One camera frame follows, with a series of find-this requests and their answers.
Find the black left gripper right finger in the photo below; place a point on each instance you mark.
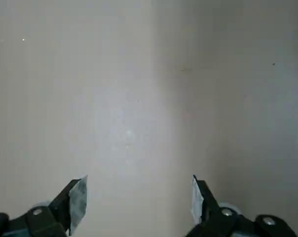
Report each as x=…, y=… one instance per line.
x=213, y=217

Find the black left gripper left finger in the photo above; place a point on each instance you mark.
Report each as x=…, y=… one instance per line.
x=57, y=209

